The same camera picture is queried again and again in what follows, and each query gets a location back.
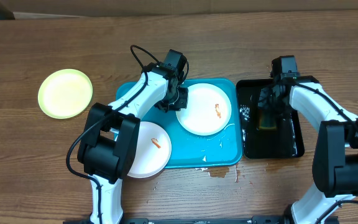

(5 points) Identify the green yellow scrub sponge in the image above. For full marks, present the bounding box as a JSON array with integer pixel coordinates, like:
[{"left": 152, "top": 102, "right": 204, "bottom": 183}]
[{"left": 258, "top": 110, "right": 277, "bottom": 130}]

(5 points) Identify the white plate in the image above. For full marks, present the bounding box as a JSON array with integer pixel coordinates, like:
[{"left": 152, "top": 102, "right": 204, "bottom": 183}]
[
  {"left": 128, "top": 121, "right": 172, "bottom": 179},
  {"left": 176, "top": 83, "right": 232, "bottom": 136}
]

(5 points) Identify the lime green rimmed plate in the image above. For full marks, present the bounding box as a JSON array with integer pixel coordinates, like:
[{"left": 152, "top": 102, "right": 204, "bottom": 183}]
[{"left": 37, "top": 68, "right": 93, "bottom": 119}]

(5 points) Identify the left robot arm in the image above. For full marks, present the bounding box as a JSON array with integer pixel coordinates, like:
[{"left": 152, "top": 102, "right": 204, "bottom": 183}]
[{"left": 70, "top": 50, "right": 188, "bottom": 223}]

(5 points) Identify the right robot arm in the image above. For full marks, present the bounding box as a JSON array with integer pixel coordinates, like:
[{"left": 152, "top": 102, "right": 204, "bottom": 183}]
[{"left": 258, "top": 55, "right": 358, "bottom": 223}]

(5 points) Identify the black rectangular tray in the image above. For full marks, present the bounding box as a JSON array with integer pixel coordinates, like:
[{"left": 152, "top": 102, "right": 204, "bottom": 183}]
[{"left": 236, "top": 79, "right": 305, "bottom": 159}]

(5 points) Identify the teal plastic tray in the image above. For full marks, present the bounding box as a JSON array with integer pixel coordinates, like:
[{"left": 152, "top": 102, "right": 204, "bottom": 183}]
[{"left": 114, "top": 77, "right": 244, "bottom": 169}]

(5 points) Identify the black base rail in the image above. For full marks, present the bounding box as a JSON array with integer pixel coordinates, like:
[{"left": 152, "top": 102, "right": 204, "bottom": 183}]
[{"left": 63, "top": 214, "right": 291, "bottom": 224}]

